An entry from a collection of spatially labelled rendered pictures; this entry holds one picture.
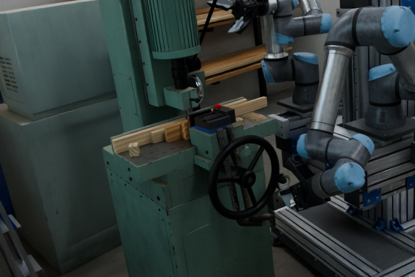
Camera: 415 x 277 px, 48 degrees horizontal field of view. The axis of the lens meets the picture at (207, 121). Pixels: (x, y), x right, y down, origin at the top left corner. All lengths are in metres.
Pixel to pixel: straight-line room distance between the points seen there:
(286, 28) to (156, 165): 0.72
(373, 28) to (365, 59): 0.63
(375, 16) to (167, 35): 0.67
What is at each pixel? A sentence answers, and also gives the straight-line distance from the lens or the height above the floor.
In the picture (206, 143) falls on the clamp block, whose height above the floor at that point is 0.93.
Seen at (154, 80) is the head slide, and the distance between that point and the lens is 1.77.
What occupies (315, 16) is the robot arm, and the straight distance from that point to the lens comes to 1.85.
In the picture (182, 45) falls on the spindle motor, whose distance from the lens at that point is 1.63.
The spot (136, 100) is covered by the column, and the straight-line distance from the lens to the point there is 1.87.
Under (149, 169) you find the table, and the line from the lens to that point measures 1.55.
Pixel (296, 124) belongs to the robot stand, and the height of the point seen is 0.74.
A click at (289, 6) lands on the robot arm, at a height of 1.31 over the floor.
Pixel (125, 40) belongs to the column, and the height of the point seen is 1.26.
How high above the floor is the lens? 1.47
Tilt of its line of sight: 18 degrees down
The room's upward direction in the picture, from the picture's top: 8 degrees counter-clockwise
